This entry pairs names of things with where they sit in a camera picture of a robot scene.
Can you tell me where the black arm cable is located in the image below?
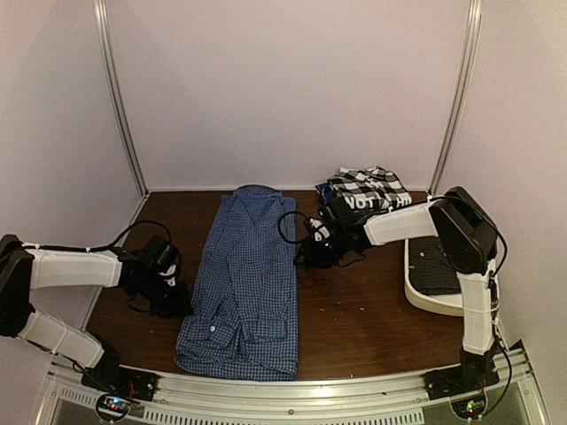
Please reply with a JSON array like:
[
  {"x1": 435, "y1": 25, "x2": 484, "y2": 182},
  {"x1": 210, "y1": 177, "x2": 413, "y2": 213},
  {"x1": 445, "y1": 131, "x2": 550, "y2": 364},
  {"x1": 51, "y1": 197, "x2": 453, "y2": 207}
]
[
  {"x1": 277, "y1": 210, "x2": 315, "y2": 245},
  {"x1": 17, "y1": 220, "x2": 174, "y2": 267}
]

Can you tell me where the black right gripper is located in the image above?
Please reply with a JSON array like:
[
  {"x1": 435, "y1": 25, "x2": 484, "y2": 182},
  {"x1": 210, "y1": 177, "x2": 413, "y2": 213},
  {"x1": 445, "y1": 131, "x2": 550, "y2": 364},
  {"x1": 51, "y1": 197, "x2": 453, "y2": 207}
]
[{"x1": 295, "y1": 229, "x2": 349, "y2": 268}]

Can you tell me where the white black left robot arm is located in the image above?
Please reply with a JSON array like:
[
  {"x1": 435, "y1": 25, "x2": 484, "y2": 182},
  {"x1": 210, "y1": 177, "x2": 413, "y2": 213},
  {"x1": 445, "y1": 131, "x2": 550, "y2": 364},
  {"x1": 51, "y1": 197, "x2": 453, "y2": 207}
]
[{"x1": 1, "y1": 235, "x2": 191, "y2": 393}]

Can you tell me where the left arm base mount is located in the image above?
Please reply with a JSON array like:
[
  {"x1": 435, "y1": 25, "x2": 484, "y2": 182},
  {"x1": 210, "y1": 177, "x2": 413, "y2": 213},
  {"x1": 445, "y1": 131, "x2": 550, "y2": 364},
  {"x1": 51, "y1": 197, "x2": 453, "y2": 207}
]
[{"x1": 80, "y1": 366, "x2": 158, "y2": 401}]

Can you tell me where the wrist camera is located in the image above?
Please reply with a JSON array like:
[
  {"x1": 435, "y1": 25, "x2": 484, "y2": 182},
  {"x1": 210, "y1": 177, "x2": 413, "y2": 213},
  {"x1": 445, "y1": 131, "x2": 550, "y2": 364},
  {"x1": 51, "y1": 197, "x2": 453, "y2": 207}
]
[
  {"x1": 142, "y1": 235, "x2": 181, "y2": 288},
  {"x1": 304, "y1": 205, "x2": 354, "y2": 243}
]

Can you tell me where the aluminium front rail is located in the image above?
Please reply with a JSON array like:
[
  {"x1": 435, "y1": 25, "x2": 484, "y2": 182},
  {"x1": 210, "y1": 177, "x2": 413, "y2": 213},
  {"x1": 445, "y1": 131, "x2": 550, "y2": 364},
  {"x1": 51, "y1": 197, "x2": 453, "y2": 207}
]
[{"x1": 43, "y1": 340, "x2": 541, "y2": 425}]

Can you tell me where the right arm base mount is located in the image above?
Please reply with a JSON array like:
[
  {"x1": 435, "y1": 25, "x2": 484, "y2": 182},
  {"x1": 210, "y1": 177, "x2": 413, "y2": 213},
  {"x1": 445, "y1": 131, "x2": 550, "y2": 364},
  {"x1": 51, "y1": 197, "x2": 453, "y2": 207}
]
[{"x1": 424, "y1": 365, "x2": 500, "y2": 400}]

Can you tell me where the aluminium frame post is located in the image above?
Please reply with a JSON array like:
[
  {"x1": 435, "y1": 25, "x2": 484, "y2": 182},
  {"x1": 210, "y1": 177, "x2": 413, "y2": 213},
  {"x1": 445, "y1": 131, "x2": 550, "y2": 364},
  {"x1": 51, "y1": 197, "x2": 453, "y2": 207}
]
[
  {"x1": 427, "y1": 0, "x2": 483, "y2": 195},
  {"x1": 92, "y1": 0, "x2": 149, "y2": 197}
]

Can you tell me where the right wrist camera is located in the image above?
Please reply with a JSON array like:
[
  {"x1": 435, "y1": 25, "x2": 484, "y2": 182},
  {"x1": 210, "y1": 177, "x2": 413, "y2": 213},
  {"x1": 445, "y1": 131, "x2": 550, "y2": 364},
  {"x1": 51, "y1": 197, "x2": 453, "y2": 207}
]
[{"x1": 304, "y1": 205, "x2": 354, "y2": 243}]

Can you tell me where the white plastic bin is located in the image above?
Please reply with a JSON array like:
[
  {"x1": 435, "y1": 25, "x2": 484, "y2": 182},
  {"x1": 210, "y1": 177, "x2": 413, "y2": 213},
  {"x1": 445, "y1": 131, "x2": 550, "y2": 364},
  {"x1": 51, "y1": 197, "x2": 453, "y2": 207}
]
[{"x1": 403, "y1": 239, "x2": 463, "y2": 317}]

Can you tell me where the black white plaid folded shirt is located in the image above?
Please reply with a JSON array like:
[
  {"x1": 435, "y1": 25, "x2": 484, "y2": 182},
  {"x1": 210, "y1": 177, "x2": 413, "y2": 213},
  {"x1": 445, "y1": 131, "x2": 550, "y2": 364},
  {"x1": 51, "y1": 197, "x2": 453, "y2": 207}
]
[{"x1": 327, "y1": 166, "x2": 413, "y2": 212}]

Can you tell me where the dark blue folded printed shirt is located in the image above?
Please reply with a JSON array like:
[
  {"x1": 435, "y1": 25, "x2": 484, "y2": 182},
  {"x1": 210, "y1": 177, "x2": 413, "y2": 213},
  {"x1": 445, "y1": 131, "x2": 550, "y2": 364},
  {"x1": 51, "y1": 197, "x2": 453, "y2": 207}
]
[{"x1": 315, "y1": 182, "x2": 413, "y2": 217}]

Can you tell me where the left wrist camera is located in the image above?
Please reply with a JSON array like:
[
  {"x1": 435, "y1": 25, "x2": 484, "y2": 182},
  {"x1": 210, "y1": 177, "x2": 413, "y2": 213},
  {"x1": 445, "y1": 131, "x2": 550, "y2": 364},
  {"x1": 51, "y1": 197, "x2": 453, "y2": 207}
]
[{"x1": 142, "y1": 235, "x2": 181, "y2": 288}]

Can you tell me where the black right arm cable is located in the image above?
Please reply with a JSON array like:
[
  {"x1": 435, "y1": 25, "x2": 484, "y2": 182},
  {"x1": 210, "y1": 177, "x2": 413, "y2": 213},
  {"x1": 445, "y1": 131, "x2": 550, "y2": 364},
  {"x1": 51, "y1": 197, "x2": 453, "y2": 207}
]
[{"x1": 277, "y1": 210, "x2": 315, "y2": 245}]

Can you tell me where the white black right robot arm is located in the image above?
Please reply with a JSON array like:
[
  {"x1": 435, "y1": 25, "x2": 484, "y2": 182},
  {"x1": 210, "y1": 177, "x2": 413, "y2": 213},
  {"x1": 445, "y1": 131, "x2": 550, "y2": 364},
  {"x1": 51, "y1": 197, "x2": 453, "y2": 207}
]
[{"x1": 295, "y1": 187, "x2": 505, "y2": 391}]

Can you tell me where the blue checked long sleeve shirt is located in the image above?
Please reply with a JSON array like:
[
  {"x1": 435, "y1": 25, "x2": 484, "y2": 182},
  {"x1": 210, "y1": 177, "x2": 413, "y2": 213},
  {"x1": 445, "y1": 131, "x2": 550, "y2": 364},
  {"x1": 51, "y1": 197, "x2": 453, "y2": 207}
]
[{"x1": 175, "y1": 185, "x2": 299, "y2": 382}]

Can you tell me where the right circuit board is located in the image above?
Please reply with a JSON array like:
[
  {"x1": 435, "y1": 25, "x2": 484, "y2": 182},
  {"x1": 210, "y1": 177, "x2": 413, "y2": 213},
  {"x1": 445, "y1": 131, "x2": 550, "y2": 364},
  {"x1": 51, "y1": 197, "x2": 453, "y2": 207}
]
[{"x1": 451, "y1": 396, "x2": 486, "y2": 421}]

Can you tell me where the circuit board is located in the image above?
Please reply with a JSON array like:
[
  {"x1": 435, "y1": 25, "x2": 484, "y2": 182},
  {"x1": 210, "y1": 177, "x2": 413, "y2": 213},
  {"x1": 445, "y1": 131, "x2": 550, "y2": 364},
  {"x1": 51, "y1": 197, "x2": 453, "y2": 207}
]
[
  {"x1": 95, "y1": 394, "x2": 132, "y2": 421},
  {"x1": 451, "y1": 396, "x2": 486, "y2": 421}
]

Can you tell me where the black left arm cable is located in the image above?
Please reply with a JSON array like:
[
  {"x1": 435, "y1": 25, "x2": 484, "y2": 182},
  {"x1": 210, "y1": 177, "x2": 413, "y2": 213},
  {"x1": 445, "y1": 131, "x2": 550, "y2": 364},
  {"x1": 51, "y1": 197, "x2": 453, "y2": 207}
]
[{"x1": 17, "y1": 220, "x2": 174, "y2": 267}]

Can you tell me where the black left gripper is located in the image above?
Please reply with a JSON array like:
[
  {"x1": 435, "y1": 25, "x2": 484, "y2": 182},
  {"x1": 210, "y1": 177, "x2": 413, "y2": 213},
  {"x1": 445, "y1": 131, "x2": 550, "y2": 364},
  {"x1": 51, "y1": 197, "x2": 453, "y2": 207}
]
[{"x1": 133, "y1": 274, "x2": 193, "y2": 321}]

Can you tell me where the left circuit board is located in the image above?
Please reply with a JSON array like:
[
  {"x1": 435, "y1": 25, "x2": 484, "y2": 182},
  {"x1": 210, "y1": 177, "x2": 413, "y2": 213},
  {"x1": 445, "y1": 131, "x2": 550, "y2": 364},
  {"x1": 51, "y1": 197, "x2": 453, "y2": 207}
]
[{"x1": 95, "y1": 394, "x2": 132, "y2": 421}]

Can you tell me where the right aluminium frame post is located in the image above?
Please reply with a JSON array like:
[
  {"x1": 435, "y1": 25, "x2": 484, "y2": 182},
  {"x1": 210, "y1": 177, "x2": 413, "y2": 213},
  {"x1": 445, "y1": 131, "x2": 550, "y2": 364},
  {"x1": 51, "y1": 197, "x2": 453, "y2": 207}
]
[{"x1": 427, "y1": 0, "x2": 483, "y2": 195}]

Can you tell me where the dark striped folded shirt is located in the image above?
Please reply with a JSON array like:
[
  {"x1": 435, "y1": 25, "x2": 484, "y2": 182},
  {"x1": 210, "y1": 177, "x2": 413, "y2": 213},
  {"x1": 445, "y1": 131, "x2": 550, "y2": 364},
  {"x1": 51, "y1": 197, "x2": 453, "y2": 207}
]
[{"x1": 408, "y1": 237, "x2": 461, "y2": 297}]

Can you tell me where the left aluminium frame post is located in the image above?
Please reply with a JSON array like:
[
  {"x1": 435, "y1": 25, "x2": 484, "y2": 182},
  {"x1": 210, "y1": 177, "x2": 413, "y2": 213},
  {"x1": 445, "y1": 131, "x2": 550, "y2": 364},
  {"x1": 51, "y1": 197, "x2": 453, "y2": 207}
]
[{"x1": 92, "y1": 0, "x2": 149, "y2": 197}]

